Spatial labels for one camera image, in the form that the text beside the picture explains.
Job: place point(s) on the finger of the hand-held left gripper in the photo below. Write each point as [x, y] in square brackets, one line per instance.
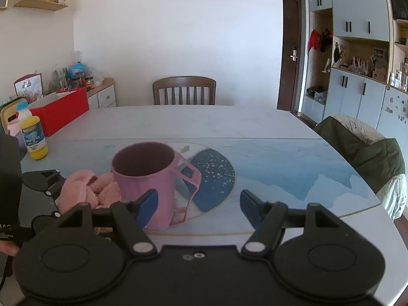
[44, 221]
[41, 181]

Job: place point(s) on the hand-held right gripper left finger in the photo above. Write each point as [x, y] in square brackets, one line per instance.
[148, 206]

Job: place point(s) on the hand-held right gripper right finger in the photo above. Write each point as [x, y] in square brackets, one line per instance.
[249, 204]

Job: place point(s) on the pink fluffy sock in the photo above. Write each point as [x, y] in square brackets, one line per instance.
[108, 188]
[76, 191]

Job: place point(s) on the person's left hand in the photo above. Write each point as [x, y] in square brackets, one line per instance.
[8, 248]

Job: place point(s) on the pink container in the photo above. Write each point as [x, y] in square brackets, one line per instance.
[14, 134]

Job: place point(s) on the yellow juice bottle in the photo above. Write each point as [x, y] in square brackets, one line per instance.
[33, 137]

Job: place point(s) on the black case with yellow edge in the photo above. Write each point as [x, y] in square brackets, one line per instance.
[9, 111]

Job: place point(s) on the red box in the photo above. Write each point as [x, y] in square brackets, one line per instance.
[60, 111]

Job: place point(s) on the paper bag with red trim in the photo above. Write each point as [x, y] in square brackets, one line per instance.
[28, 86]

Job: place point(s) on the white sideboard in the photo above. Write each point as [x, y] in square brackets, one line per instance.
[103, 97]

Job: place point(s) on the blue round toy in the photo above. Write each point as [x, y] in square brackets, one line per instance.
[77, 70]

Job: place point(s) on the clear plastic bag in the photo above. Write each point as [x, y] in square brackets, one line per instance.
[98, 76]

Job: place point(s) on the wooden chair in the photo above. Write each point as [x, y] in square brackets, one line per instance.
[184, 91]

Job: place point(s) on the dark brown door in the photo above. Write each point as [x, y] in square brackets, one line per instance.
[288, 54]

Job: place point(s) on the red hanging ornament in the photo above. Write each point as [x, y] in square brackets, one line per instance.
[314, 40]

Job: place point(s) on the group of small figurines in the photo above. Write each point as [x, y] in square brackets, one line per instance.
[360, 65]

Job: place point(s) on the dark red hanging bag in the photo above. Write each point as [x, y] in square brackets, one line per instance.
[326, 40]

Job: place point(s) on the white and wood wall cabinet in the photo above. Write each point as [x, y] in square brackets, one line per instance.
[360, 38]

